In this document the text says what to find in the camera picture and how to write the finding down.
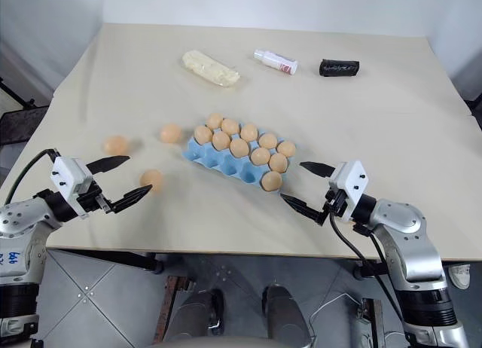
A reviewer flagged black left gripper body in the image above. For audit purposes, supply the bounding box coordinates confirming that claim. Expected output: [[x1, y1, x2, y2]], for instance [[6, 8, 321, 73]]
[[76, 176, 114, 215]]

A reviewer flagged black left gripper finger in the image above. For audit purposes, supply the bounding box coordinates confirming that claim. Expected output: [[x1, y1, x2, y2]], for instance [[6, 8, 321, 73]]
[[110, 184, 154, 214], [87, 155, 132, 175]]

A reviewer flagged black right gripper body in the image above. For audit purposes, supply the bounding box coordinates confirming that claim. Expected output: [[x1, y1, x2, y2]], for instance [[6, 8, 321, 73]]
[[317, 187, 349, 226]]

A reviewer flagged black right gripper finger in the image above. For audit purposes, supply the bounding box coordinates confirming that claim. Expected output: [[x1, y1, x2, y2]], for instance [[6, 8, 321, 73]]
[[299, 160, 336, 179], [279, 193, 322, 224]]

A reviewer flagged light blue egg tray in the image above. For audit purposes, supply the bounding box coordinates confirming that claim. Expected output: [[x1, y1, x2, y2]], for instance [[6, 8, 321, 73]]
[[182, 126, 298, 194]]

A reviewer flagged black stand with case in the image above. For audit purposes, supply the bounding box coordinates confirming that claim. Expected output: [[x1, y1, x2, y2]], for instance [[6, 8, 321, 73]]
[[0, 75, 50, 148]]

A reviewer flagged black rolled bag pack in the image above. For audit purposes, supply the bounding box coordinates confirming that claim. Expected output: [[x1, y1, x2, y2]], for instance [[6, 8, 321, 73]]
[[319, 58, 361, 78]]

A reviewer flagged white plastic bottle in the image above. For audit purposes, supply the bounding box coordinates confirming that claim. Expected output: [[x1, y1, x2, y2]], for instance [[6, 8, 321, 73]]
[[253, 48, 300, 77]]

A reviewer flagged pale bread in clear wrap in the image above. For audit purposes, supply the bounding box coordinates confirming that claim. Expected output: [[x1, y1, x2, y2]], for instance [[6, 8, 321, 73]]
[[182, 49, 243, 89]]

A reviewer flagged white shoe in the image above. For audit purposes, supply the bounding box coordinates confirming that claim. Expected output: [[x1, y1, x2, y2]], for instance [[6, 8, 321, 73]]
[[447, 264, 472, 290]]

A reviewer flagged dark equipment beside table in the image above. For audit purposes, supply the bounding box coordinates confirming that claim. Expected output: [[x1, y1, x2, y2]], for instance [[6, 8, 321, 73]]
[[459, 44, 482, 133]]

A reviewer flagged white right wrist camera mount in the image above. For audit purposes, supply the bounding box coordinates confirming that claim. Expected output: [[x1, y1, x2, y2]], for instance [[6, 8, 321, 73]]
[[326, 160, 372, 223]]

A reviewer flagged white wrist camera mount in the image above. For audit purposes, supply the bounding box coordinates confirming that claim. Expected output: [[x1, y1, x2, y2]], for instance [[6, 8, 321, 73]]
[[50, 155, 94, 215], [326, 160, 372, 223]]

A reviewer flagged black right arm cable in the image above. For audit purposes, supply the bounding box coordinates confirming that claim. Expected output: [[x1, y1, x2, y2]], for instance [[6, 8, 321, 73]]
[[329, 211, 411, 337]]

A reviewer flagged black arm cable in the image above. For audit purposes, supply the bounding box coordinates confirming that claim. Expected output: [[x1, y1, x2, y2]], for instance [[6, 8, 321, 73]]
[[2, 148, 61, 206], [329, 211, 411, 337]]

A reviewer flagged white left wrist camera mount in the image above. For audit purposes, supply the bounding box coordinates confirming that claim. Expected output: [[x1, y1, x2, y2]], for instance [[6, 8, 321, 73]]
[[50, 155, 94, 215]]

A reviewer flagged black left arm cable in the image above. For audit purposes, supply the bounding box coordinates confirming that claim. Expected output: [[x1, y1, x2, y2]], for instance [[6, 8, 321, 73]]
[[2, 148, 61, 206]]

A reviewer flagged thin white floor cable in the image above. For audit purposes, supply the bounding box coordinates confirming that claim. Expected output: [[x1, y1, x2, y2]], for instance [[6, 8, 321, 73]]
[[307, 290, 363, 328]]

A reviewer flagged rusty brown post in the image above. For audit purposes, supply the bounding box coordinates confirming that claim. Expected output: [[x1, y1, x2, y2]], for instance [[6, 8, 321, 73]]
[[162, 275, 195, 342], [360, 298, 386, 348]]

